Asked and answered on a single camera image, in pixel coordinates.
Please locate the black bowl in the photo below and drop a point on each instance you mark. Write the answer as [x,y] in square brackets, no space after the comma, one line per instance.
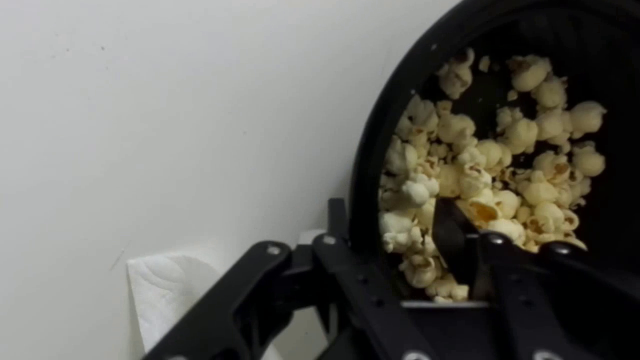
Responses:
[406,56]

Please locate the white paper towel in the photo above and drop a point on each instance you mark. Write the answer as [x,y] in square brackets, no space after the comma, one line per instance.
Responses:
[167,293]

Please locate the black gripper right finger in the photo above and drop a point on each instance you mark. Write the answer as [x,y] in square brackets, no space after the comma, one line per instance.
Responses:
[546,300]

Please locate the popcorn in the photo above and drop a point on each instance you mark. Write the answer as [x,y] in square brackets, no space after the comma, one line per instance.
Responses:
[467,166]

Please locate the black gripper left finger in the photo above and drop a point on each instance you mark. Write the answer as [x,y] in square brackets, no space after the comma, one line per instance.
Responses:
[280,300]

